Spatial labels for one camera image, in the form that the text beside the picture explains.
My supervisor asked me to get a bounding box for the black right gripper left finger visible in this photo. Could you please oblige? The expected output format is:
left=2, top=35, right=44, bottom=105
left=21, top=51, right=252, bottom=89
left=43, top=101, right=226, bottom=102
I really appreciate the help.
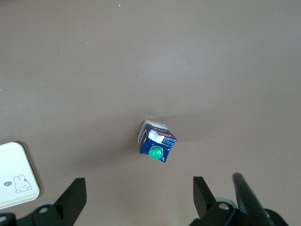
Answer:
left=17, top=178, right=87, bottom=226

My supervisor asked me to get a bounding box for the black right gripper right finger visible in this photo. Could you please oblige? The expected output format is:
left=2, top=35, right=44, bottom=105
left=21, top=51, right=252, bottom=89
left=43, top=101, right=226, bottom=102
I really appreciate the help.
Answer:
left=190, top=176, right=237, bottom=226

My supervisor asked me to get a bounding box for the blue milk carton green cap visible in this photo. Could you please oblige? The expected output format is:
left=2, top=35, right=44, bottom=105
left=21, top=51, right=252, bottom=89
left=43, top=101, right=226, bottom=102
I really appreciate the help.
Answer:
left=137, top=119, right=178, bottom=163

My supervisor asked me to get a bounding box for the cream tray with rabbit print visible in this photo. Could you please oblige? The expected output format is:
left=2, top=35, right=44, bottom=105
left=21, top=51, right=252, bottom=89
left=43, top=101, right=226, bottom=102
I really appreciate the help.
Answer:
left=0, top=141, right=40, bottom=210

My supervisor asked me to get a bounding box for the brown table cover sheet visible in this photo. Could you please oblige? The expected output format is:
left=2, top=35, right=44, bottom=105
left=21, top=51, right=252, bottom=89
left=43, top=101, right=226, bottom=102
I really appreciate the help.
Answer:
left=0, top=0, right=301, bottom=226

